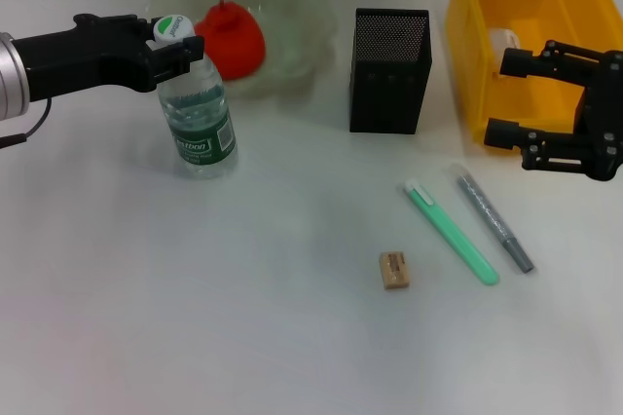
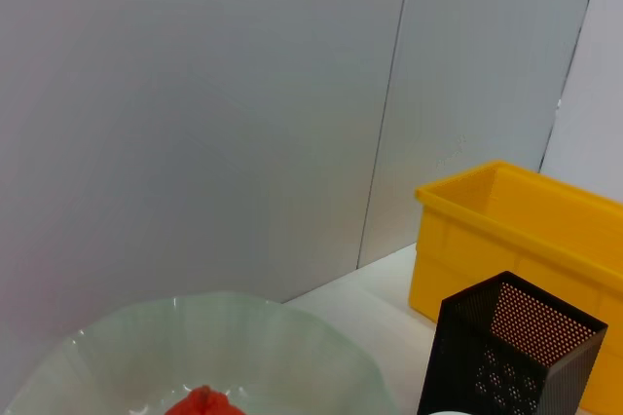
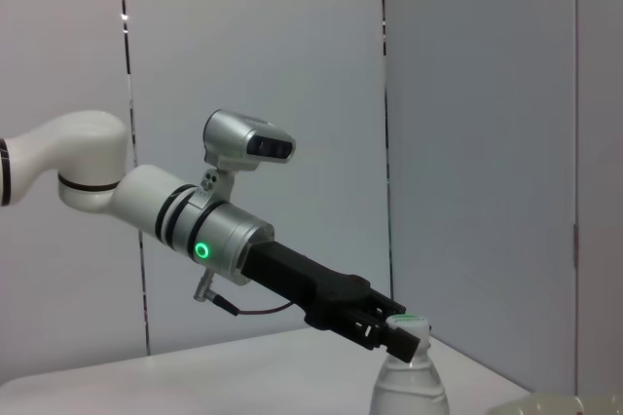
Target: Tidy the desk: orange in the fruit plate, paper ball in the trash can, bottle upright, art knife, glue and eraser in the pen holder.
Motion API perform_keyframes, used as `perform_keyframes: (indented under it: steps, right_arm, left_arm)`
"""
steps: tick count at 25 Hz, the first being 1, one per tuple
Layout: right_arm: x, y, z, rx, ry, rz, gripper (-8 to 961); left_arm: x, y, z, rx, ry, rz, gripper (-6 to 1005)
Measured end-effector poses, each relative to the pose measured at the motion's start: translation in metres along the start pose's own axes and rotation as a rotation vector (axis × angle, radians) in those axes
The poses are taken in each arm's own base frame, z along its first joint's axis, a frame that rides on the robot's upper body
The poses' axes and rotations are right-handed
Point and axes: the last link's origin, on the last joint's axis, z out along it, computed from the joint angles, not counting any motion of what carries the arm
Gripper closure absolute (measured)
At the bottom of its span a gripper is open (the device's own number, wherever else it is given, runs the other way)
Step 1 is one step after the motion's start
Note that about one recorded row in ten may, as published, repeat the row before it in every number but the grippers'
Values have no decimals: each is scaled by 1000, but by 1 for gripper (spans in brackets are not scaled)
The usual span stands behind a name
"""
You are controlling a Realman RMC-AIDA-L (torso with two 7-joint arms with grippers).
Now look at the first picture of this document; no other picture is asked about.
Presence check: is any yellow plastic bin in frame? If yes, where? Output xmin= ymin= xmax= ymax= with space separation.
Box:
xmin=443 ymin=0 xmax=623 ymax=156

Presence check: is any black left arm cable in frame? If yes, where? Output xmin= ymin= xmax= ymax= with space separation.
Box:
xmin=0 ymin=97 xmax=53 ymax=151

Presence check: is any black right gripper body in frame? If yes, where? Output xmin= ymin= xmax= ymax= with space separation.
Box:
xmin=573 ymin=48 xmax=623 ymax=183

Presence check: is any pale green glass fruit bowl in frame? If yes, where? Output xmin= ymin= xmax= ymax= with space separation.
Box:
xmin=148 ymin=0 xmax=340 ymax=99

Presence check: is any white paper ball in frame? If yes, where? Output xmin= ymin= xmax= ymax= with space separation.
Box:
xmin=488 ymin=27 xmax=520 ymax=54

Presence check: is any clear water bottle green label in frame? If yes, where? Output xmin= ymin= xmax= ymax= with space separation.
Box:
xmin=153 ymin=13 xmax=239 ymax=180

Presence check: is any red pumpkin-shaped toy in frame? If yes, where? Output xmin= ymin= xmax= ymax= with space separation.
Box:
xmin=194 ymin=0 xmax=268 ymax=81

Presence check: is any beige eraser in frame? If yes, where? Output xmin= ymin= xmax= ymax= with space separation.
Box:
xmin=379 ymin=250 xmax=412 ymax=290

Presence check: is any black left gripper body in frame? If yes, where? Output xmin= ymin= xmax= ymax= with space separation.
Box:
xmin=14 ymin=13 xmax=163 ymax=104

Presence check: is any green pen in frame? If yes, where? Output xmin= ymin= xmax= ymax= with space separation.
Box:
xmin=402 ymin=179 xmax=501 ymax=286

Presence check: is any grey marker pen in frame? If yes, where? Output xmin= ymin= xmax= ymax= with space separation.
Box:
xmin=447 ymin=164 xmax=535 ymax=274

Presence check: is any black mesh pen holder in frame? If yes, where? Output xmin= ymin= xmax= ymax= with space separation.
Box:
xmin=348 ymin=7 xmax=433 ymax=134

